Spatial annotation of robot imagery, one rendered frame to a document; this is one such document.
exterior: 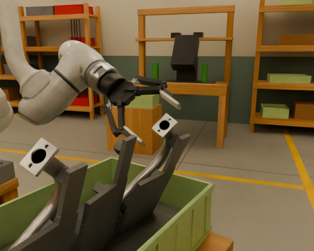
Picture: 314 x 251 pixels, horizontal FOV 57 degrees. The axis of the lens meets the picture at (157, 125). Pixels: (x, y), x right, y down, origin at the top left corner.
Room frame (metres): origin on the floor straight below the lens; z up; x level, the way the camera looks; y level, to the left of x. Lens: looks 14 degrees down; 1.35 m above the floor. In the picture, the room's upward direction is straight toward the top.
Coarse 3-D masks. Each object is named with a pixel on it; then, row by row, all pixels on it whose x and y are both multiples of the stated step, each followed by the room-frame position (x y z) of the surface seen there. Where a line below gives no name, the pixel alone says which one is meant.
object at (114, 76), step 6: (108, 78) 0.80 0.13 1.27; (114, 78) 0.80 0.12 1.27; (120, 78) 0.81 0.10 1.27; (102, 84) 0.80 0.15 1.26; (108, 84) 0.79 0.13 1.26; (114, 84) 0.80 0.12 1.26; (120, 84) 0.82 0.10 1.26; (126, 84) 0.81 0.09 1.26; (132, 84) 0.81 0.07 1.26; (102, 90) 0.81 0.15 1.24; (108, 90) 0.79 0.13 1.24; (114, 90) 0.81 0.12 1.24; (120, 90) 0.80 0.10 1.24; (108, 96) 0.80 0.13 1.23; (114, 96) 0.80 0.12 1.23; (126, 96) 0.79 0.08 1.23; (132, 96) 0.79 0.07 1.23; (114, 102) 0.78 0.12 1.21; (126, 102) 0.78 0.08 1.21
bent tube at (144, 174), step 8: (160, 120) 0.70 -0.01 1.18; (168, 120) 0.71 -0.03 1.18; (152, 128) 0.69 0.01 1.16; (160, 128) 0.71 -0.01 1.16; (168, 128) 0.68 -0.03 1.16; (160, 136) 0.68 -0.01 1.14; (168, 136) 0.71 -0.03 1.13; (168, 144) 0.75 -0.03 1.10; (160, 152) 0.77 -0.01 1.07; (168, 152) 0.77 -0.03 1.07; (160, 160) 0.77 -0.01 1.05; (152, 168) 0.76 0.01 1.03; (144, 176) 0.74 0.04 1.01; (136, 184) 0.73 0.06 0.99; (128, 192) 0.72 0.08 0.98
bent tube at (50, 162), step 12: (36, 144) 0.46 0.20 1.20; (48, 144) 0.46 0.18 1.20; (36, 156) 0.46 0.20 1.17; (48, 156) 0.44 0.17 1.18; (36, 168) 0.43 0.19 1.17; (48, 168) 0.45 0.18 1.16; (60, 168) 0.48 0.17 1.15; (60, 192) 0.51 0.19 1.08; (48, 204) 0.51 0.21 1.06; (48, 216) 0.50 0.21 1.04; (36, 228) 0.48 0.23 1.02; (24, 240) 0.47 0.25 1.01
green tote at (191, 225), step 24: (96, 168) 0.95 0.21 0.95; (144, 168) 0.93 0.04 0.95; (48, 192) 0.79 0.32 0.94; (168, 192) 0.88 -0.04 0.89; (192, 192) 0.83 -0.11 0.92; (0, 216) 0.66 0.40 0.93; (24, 216) 0.72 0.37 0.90; (192, 216) 0.69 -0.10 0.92; (0, 240) 0.66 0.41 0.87; (168, 240) 0.59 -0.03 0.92; (192, 240) 0.69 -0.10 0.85
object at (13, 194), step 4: (16, 188) 1.08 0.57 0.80; (8, 192) 1.04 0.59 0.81; (12, 192) 1.06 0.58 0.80; (16, 192) 1.08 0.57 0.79; (0, 196) 1.02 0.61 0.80; (4, 196) 1.02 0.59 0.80; (8, 196) 1.04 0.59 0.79; (12, 196) 1.06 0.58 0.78; (16, 196) 1.07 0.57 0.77; (0, 200) 1.02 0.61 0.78; (4, 200) 1.02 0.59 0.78; (8, 200) 1.04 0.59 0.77; (0, 204) 1.03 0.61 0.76
